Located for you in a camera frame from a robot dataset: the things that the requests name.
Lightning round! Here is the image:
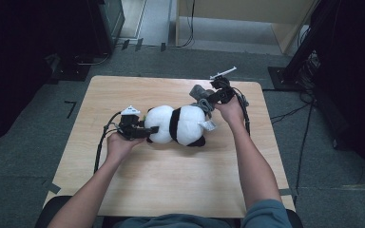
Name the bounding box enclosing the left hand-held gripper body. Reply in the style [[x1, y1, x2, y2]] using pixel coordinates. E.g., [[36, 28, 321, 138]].
[[117, 104, 147, 142]]

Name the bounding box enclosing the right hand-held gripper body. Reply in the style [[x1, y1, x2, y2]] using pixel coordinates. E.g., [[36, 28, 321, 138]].
[[209, 66, 239, 105]]

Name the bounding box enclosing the grey fluffy cloth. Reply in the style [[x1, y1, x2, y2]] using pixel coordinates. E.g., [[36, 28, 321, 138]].
[[188, 84, 217, 120]]

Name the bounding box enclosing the panda plush toy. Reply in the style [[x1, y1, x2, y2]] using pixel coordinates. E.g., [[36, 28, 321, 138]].
[[144, 104, 219, 148]]

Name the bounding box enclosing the person's right hand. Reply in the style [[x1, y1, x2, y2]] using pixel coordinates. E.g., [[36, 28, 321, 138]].
[[214, 96, 246, 128]]

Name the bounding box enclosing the person's left hand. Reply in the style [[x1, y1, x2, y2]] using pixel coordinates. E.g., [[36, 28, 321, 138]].
[[106, 132, 145, 165]]

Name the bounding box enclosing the black corner tape mark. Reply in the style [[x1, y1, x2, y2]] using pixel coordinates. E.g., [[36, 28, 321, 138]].
[[64, 100, 78, 120]]

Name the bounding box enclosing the black metal stand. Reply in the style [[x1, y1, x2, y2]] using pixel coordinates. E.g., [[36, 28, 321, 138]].
[[267, 0, 334, 93]]

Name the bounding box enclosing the light wooden cabinet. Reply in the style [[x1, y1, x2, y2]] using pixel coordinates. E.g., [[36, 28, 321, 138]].
[[174, 0, 318, 55]]

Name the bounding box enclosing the grey tape strip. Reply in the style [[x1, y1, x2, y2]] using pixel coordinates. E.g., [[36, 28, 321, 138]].
[[278, 187, 299, 197], [42, 179, 62, 195]]

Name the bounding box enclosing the person's blue-grey clothing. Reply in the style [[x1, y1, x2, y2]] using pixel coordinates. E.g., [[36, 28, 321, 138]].
[[111, 199, 295, 228]]

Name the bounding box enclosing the dark curtain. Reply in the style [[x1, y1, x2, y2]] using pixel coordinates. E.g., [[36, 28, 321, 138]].
[[0, 0, 93, 150], [310, 0, 365, 191]]

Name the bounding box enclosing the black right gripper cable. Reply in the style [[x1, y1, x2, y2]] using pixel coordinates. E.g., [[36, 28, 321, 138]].
[[224, 79, 252, 138]]

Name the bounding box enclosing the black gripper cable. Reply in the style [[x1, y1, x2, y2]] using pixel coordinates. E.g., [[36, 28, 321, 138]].
[[93, 111, 124, 175], [224, 79, 252, 138]]

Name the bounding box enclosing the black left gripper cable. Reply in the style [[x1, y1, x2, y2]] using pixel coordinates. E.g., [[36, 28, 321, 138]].
[[93, 111, 124, 175]]

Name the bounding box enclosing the black hanging cable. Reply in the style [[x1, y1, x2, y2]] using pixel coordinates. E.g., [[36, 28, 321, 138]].
[[175, 0, 197, 49]]

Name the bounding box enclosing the black floor base plate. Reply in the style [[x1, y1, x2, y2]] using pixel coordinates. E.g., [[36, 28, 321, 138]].
[[45, 52, 92, 86]]

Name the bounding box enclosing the black floor cable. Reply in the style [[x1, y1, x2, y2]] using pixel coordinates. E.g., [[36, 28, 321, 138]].
[[269, 91, 317, 195]]

